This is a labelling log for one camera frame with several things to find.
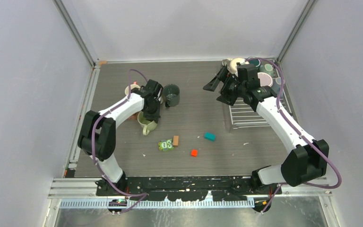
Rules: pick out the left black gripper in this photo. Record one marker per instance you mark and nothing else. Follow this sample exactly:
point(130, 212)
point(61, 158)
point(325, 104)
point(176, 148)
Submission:
point(155, 116)

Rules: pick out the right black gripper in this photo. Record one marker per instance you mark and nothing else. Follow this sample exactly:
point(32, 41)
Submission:
point(225, 76)

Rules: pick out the light green cream mug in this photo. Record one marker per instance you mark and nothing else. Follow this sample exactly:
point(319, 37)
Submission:
point(146, 125)

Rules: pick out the terracotta small cup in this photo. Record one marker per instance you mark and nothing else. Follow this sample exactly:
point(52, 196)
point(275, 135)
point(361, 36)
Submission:
point(134, 116)

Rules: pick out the dark grey mug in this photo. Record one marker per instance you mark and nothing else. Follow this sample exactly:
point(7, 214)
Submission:
point(171, 93)

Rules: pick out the lilac pink mug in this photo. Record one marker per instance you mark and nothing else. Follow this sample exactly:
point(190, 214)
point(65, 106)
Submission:
point(265, 79)

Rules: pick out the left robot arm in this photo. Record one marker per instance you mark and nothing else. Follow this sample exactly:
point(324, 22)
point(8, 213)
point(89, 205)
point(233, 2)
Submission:
point(97, 136)

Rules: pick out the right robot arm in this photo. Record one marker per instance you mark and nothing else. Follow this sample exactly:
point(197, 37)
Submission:
point(305, 160)

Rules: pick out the cream floral mug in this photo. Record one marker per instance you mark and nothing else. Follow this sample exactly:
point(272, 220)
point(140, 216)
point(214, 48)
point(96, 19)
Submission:
point(233, 63)

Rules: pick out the tan wooden block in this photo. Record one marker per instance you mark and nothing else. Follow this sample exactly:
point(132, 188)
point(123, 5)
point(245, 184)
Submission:
point(176, 141)

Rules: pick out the green owl toy block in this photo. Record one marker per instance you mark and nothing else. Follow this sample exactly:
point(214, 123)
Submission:
point(165, 145)

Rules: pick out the dark teal mug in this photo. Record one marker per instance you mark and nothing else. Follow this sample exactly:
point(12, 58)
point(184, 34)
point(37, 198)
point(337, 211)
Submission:
point(254, 61)

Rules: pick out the pale green small mug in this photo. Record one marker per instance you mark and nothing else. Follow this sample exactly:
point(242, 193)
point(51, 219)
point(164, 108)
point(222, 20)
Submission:
point(267, 68)

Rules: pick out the teal block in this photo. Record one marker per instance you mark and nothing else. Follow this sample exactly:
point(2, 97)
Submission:
point(209, 136)

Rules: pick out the red cube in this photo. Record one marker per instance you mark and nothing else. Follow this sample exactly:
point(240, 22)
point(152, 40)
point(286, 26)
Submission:
point(194, 153)

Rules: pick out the black base bar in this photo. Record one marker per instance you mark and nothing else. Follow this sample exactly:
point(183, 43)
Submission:
point(192, 188)

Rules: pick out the white wire dish rack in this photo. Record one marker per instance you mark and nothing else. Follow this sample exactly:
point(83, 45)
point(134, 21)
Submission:
point(265, 106)

